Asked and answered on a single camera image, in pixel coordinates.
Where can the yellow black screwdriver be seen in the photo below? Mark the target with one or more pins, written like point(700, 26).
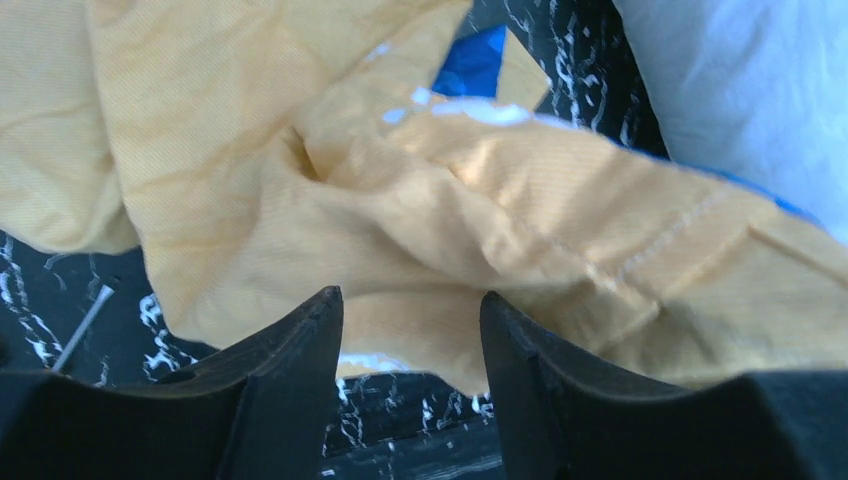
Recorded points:
point(103, 296)

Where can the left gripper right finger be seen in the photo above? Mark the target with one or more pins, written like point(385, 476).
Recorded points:
point(565, 413)

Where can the white pillow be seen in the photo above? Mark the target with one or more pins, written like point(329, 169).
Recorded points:
point(753, 89)

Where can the yellow and blue pillowcase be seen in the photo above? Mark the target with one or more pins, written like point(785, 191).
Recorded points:
point(258, 151)

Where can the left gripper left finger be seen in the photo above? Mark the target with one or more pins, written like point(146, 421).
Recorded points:
point(255, 410)

